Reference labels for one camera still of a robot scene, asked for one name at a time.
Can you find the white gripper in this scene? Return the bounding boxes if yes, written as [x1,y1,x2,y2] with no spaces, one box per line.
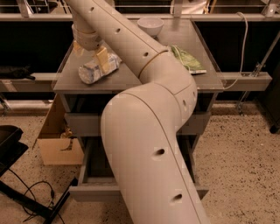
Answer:
[72,25,109,73]

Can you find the clear plastic water bottle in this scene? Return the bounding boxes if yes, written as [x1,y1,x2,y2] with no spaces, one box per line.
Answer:
[78,53,122,85]

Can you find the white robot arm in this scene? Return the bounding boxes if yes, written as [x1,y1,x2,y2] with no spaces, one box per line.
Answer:
[66,0,211,224]

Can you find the grey drawer cabinet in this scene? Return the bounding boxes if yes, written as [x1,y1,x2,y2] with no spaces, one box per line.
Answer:
[52,18,225,203]

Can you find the white ceramic bowl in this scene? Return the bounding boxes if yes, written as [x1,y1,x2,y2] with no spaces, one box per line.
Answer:
[137,17,164,38]

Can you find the cardboard box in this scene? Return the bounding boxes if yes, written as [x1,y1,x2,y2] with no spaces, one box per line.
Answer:
[37,94,84,165]

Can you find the green snack bag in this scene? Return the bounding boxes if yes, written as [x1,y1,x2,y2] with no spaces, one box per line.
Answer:
[171,45,207,74]

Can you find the black stand base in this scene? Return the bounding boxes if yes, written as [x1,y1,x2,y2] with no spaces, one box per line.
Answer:
[0,125,78,224]

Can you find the black object on rail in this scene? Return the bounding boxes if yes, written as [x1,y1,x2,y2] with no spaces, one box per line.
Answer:
[0,66,35,80]

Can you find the white hanging cable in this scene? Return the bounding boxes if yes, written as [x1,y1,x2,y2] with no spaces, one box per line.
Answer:
[222,11,249,91]

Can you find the grey metal rail frame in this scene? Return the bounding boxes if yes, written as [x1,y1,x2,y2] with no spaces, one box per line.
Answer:
[0,0,280,117]

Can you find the black floor cable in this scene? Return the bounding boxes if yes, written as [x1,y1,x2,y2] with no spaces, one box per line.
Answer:
[8,167,67,224]

